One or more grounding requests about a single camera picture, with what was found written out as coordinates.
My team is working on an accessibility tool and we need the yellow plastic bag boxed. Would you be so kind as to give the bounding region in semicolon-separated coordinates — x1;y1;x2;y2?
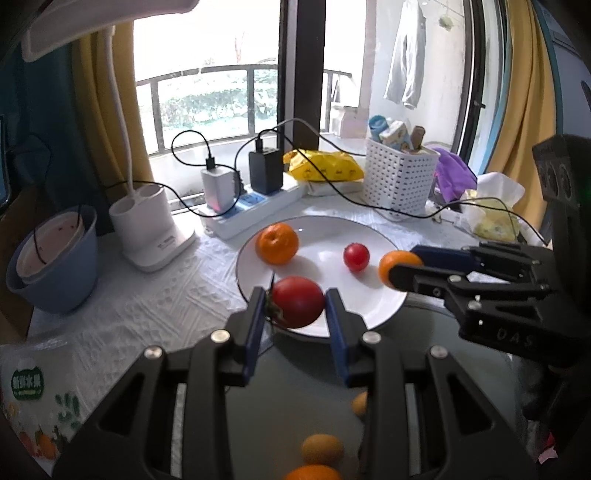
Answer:
283;148;365;183

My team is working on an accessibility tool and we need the white charger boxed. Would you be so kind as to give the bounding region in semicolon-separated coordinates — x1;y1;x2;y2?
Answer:
201;167;237;210

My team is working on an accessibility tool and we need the dark sliding door frame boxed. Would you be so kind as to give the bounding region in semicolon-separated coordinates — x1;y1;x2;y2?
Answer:
277;0;504;171

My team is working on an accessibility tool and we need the metal balcony railing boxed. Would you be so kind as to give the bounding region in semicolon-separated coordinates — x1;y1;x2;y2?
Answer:
135;65;352;155

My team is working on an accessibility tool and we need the yellow tissue pack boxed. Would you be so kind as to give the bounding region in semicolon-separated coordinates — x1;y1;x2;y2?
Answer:
459;172;527;244

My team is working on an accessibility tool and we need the hanging pale shirt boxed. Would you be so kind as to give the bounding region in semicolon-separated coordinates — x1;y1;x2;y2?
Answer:
383;0;428;110

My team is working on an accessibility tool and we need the black charger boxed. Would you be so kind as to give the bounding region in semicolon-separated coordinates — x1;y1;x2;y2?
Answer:
248;148;283;195

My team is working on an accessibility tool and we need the round grey glass mat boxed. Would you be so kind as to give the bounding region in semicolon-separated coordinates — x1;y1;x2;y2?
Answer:
249;291;527;480

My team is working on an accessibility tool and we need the white textured tablecloth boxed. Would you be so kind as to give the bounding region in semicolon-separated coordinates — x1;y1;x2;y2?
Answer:
28;194;550;480

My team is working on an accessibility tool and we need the long black charger cable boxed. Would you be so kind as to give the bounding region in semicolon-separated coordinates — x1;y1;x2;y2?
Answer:
235;119;548;245

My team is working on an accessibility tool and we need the large red tomato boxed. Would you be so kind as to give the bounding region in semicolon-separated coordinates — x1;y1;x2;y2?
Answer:
265;276;326;329

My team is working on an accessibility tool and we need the teal curtain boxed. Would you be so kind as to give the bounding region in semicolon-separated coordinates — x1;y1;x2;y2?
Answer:
0;41;116;236

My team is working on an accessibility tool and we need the white round plate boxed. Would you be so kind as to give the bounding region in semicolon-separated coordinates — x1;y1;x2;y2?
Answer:
235;216;409;342

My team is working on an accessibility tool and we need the short black charger cable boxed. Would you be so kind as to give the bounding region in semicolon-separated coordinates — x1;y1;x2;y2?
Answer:
172;130;217;171

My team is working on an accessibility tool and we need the pink bowl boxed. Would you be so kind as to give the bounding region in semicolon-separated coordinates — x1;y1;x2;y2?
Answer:
16;210;85;284

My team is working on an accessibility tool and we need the blue plastic basin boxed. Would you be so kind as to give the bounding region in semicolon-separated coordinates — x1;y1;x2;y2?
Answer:
6;205;99;315

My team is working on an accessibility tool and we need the pale printed packet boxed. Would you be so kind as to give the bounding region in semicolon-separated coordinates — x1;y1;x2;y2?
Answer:
379;121;413;151

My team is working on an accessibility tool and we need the small red tomato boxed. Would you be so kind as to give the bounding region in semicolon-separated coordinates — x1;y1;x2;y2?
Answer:
343;243;371;272

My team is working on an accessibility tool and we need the orange with stem dimple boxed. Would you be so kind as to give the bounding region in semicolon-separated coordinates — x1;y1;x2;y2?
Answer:
255;223;300;265

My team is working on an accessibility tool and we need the fruit printed plastic bag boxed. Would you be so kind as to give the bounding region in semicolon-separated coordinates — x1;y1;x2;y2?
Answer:
0;329;95;476

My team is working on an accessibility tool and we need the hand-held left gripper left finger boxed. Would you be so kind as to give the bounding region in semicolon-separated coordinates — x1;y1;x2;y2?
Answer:
53;286;278;480

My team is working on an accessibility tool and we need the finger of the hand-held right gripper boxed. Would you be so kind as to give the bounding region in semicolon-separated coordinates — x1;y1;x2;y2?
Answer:
410;242;553;283
388;264;552;324

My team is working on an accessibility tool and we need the white power strip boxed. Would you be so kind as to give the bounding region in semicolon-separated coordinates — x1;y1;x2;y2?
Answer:
198;178;308;241

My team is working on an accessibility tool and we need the white perforated basket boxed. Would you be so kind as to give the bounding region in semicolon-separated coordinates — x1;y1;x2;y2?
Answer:
362;137;441;221

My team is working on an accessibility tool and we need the purple cloth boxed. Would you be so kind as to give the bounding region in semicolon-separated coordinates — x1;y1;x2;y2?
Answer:
434;148;478;201

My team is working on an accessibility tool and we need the white desk lamp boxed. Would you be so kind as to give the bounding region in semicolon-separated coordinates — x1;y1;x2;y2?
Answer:
21;0;199;273

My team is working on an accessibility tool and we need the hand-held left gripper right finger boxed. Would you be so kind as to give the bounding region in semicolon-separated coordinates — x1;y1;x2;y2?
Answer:
323;288;539;480

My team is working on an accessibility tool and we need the yellow curtain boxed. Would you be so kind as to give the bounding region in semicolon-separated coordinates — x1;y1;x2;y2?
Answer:
485;0;561;183
71;21;155;232

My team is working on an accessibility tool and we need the white carton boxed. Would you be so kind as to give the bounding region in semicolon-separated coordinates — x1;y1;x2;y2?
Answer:
330;105;370;138

